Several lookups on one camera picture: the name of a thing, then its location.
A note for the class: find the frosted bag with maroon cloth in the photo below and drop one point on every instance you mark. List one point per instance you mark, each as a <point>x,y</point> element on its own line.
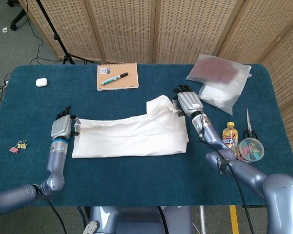
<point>215,68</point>

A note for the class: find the yellow floor tape strip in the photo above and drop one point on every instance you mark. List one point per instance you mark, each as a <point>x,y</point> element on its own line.
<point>234,219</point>

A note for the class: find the kraft spiral notebook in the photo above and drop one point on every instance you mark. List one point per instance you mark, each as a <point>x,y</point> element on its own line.
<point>127,75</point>

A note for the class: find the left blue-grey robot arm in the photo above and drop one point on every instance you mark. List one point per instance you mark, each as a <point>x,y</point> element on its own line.
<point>56,158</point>

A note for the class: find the green white marker pen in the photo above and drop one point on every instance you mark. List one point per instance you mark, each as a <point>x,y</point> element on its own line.
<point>114,78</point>

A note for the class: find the woven folding screen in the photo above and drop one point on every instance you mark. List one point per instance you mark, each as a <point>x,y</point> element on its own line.
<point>190,29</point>

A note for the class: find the blue table mat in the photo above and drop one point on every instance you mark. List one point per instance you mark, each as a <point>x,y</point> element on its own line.
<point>124,178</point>

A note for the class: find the orange drink bottle yellow cap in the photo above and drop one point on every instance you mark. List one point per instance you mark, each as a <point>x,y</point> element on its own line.
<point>230,132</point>

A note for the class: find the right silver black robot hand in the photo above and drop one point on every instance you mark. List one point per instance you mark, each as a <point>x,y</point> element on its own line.
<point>190,102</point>

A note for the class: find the white t-shirt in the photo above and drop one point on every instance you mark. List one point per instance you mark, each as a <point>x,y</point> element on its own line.
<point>127,139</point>

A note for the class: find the frosted bag with white cloth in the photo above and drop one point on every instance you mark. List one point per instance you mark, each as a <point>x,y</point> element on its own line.
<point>217,96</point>

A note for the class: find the white table leg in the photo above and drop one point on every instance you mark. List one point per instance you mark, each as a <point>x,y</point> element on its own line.
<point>202,219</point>

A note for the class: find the blue-grey robot torso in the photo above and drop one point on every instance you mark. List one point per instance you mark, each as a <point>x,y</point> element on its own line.
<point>136,219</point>

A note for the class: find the yellow binder clip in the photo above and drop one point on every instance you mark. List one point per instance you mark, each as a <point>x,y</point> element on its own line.
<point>22,145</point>

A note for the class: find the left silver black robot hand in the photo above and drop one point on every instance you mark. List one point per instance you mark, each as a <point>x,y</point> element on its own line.
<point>61,126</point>

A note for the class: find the black office chair base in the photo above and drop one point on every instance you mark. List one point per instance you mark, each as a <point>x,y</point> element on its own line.
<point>17,20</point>

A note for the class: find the pink binder clip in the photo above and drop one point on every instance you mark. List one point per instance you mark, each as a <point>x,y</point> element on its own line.
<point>14,150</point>

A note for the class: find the white earbuds case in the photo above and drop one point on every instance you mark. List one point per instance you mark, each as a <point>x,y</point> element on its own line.
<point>41,82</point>

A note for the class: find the white paper scrap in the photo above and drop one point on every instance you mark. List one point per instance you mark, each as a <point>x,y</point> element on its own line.
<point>5,30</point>

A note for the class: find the black tripod stand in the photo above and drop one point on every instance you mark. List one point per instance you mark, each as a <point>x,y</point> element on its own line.
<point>56,37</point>

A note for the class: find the clear cup of colourful clips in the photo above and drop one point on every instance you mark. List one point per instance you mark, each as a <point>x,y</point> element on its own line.
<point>251,150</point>

